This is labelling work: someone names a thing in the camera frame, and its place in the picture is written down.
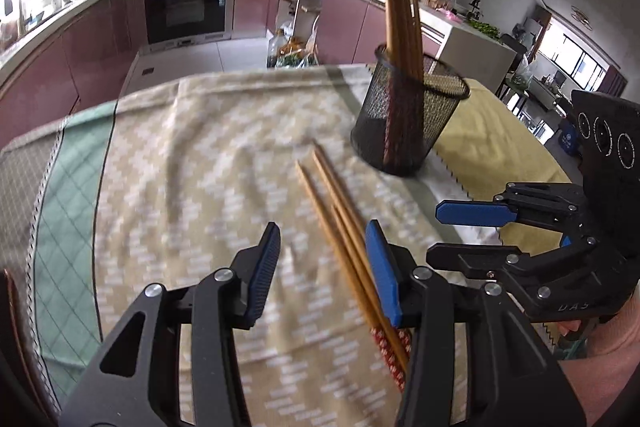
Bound living room window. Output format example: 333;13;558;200
542;32;617;92

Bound person's right hand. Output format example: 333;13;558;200
557;294;640;427

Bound beige green patterned tablecloth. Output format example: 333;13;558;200
0;64;501;427

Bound bag of vegetables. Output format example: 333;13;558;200
277;34;321;68

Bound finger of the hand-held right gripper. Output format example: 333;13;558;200
426;237;632;324
435;182;591;233

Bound pink base cabinets with white counter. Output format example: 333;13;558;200
232;0;451;68

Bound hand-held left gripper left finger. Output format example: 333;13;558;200
59;222;282;427

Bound black built-in oven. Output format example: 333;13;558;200
144;0;233;45

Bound wooden chopstick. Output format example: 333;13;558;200
295;160;407;394
311;143;413;365

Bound yellow cloth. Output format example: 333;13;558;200
432;77;573;258

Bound cooking oil bottle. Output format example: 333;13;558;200
266;32;286;68

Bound black mesh utensil holder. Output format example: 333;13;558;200
350;44;472;178

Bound white printed cloth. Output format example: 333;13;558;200
400;147;506;288

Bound bunch of wooden chopsticks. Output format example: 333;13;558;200
379;0;426;172

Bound pink base cabinets below sink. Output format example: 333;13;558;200
0;0;148;148

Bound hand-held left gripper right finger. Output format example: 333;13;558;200
364;219;587;427

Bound green leafy vegetables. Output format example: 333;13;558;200
467;19;501;40

